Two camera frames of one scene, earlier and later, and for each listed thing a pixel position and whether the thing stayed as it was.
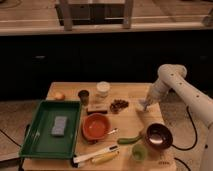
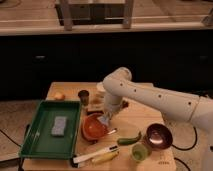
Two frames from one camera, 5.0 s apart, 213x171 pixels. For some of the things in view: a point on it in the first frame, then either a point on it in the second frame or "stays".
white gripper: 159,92 → 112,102
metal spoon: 115,129 stays
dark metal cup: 84,97 stays
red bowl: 96,126 stays
